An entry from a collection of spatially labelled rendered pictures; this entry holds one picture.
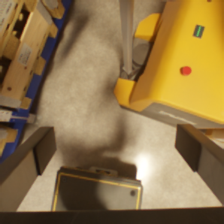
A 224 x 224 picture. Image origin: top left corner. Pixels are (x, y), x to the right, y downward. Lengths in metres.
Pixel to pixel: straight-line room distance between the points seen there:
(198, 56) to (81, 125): 1.23
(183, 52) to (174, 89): 0.18
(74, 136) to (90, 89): 0.52
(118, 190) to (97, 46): 1.41
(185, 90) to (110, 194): 0.96
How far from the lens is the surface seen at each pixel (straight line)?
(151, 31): 1.47
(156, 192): 1.72
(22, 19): 1.75
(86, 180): 1.38
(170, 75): 0.78
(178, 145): 0.17
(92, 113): 1.65
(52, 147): 0.16
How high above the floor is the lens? 1.60
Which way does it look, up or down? 81 degrees down
